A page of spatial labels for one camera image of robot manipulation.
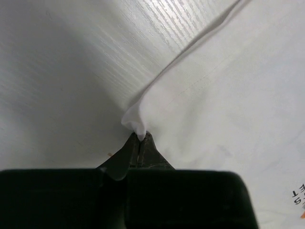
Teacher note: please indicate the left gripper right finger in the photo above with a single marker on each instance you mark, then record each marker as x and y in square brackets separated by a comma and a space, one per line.
[149, 156]

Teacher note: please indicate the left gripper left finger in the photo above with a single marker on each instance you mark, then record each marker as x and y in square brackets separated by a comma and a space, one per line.
[117, 166]

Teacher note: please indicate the white cartoon print t shirt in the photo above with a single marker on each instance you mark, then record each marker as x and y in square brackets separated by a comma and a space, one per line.
[234, 99]

